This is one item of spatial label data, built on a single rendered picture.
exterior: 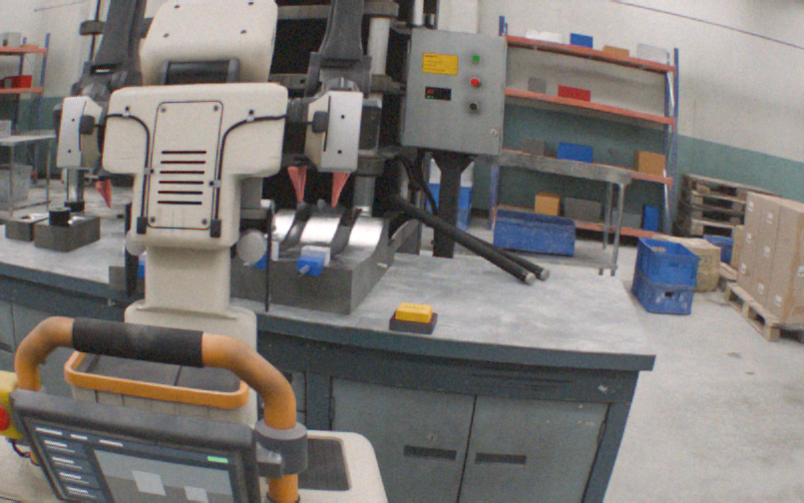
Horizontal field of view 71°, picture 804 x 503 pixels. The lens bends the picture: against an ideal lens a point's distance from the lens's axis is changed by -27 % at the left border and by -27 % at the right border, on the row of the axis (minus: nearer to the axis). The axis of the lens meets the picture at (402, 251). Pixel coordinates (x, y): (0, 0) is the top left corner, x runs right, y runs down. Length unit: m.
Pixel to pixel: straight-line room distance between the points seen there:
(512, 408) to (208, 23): 0.96
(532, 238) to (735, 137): 4.03
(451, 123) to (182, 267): 1.38
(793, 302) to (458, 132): 3.17
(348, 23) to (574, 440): 0.95
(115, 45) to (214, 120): 0.35
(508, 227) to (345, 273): 3.77
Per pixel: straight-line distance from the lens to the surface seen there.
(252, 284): 1.52
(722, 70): 8.43
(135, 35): 1.34
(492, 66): 2.26
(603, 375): 1.46
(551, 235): 5.19
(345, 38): 1.18
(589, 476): 1.58
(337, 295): 1.47
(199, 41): 1.02
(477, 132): 2.25
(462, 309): 1.57
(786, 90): 8.75
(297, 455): 0.69
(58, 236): 1.96
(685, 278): 5.03
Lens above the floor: 1.22
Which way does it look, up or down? 12 degrees down
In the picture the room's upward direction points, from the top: 5 degrees clockwise
